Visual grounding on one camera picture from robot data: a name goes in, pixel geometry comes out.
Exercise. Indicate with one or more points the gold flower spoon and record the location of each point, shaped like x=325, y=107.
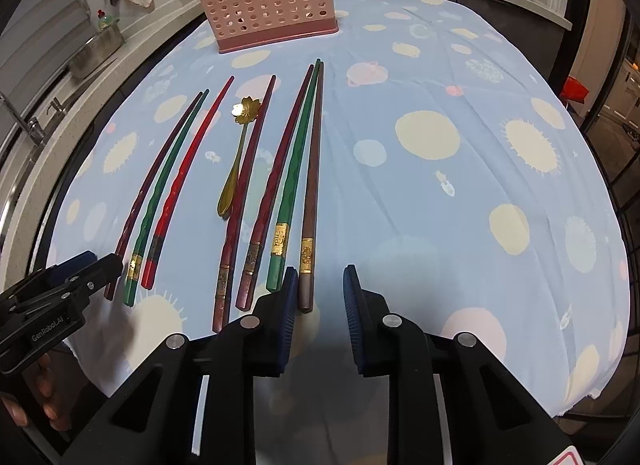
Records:
x=248, y=109

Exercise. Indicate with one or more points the green chopstick gold band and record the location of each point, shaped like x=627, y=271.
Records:
x=134, y=265
x=279, y=245

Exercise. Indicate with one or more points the dark red chopstick gold band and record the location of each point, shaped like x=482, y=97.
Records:
x=223, y=285
x=251, y=257

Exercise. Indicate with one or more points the red and black chopstick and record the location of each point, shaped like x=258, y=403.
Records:
x=162, y=225

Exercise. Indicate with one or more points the brown chopstick gold band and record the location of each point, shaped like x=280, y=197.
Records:
x=306, y=255

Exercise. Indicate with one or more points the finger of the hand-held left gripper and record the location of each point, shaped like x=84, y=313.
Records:
x=75, y=262
x=100, y=272

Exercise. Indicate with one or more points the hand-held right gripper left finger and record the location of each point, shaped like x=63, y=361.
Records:
x=287, y=325

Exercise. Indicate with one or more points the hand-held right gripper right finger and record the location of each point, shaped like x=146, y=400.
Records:
x=352, y=325

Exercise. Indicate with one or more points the blue printed tablecloth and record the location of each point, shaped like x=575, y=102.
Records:
x=425, y=170

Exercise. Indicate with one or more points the dark maroon chopstick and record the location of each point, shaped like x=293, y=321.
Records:
x=123, y=237

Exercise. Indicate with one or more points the person's left hand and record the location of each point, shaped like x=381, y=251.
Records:
x=47, y=392

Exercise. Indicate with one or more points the green bottle red top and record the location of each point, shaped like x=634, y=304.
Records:
x=106, y=22

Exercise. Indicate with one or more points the red bag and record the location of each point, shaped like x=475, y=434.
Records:
x=575, y=90

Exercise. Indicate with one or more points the pink perforated utensil holder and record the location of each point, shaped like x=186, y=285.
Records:
x=270, y=0

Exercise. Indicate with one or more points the metal faucet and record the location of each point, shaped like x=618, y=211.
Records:
x=32, y=127

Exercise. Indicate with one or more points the metal sink basket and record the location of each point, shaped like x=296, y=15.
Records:
x=95, y=52

